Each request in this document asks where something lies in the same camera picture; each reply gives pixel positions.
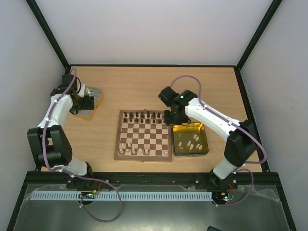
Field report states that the gold interior green tin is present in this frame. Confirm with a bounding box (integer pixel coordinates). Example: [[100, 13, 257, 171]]
[[172, 122, 209, 157]]

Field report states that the black mounting rail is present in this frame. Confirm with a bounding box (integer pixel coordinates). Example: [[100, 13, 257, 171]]
[[24, 171, 280, 191]]

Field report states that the black enclosure frame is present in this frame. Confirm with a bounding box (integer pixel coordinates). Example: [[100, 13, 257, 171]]
[[5, 0, 297, 231]]

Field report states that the white slotted cable duct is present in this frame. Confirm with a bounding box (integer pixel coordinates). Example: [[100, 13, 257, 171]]
[[30, 191, 212, 202]]

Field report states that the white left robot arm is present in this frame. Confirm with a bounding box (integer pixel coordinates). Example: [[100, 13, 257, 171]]
[[27, 94, 93, 178]]

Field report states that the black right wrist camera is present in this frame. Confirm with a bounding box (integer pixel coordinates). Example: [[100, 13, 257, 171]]
[[158, 86, 179, 107]]

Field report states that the silver interior yellow tin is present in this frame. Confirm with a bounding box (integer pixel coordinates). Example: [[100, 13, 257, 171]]
[[76, 84, 103, 121]]

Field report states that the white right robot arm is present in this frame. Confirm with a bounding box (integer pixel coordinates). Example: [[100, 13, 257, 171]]
[[158, 87, 257, 189]]

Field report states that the wooden chess board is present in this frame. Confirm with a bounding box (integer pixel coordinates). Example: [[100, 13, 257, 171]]
[[114, 110, 173, 162]]

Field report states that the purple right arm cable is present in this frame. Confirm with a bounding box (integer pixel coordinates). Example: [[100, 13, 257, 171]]
[[169, 75, 268, 207]]

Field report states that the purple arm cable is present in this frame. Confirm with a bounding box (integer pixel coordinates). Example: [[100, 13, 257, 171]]
[[169, 75, 268, 207], [41, 67, 123, 222]]

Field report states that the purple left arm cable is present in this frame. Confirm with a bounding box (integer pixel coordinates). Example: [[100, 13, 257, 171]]
[[41, 67, 123, 222]]

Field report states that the dark phone corner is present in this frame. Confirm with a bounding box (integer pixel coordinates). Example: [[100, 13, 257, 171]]
[[207, 226, 221, 231]]

